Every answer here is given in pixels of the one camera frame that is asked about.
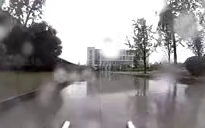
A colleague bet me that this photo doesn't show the pale building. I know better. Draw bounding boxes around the pale building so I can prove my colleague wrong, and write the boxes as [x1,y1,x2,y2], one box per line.
[86,46,149,71]

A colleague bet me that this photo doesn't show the robot's own part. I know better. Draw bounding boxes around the robot's own part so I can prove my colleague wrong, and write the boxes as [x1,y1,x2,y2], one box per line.
[127,120,137,128]
[61,120,71,128]

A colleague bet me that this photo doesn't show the dark trees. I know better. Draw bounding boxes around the dark trees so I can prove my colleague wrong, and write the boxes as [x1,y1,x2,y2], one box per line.
[0,0,64,72]

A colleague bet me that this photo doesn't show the row of trees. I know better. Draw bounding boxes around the row of trees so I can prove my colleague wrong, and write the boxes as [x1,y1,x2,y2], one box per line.
[155,0,205,65]

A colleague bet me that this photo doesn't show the wet grey asphalt road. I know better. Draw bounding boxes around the wet grey asphalt road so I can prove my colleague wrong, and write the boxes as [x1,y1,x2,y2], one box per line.
[0,70,205,128]

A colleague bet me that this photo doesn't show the tree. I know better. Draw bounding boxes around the tree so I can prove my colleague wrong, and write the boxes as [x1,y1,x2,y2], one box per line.
[124,17,156,74]

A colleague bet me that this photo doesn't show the grey kerb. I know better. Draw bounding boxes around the grey kerb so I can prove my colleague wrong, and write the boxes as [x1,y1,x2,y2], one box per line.
[0,79,73,109]

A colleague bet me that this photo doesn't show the round bush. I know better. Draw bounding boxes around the round bush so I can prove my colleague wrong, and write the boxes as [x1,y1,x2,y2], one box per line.
[183,55,205,77]

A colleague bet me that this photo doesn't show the grass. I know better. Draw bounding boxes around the grass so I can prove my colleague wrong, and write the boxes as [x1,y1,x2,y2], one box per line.
[0,70,58,106]

